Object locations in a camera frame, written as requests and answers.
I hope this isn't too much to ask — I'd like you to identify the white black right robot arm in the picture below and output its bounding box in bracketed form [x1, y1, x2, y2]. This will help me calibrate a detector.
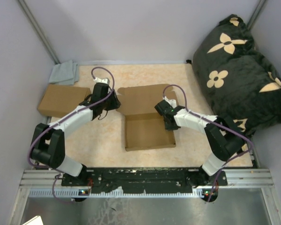
[155, 97, 248, 186]

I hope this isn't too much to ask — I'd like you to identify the black floral plush pillow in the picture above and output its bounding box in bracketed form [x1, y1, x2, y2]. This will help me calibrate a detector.
[192, 15, 281, 135]

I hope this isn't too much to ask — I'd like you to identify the aluminium frame rail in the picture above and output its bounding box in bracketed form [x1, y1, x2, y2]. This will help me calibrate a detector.
[19, 168, 274, 198]

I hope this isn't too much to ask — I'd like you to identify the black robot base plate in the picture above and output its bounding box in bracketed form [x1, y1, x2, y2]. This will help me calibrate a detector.
[61, 167, 228, 202]

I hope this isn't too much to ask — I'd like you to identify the white paper corner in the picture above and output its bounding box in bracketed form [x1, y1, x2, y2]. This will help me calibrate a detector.
[23, 216, 44, 225]

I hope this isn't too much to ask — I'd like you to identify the closed brown cardboard box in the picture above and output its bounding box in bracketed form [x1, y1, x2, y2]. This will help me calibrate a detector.
[37, 84, 91, 118]

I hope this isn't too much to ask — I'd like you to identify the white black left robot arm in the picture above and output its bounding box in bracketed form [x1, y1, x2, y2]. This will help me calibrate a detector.
[28, 78, 121, 186]

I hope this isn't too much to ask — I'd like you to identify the grey folded cloth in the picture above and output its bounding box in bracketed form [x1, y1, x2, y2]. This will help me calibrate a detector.
[49, 60, 79, 85]

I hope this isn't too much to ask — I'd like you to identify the brown cardboard box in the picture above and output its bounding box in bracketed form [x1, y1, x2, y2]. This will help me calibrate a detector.
[116, 84, 177, 151]
[37, 84, 91, 118]

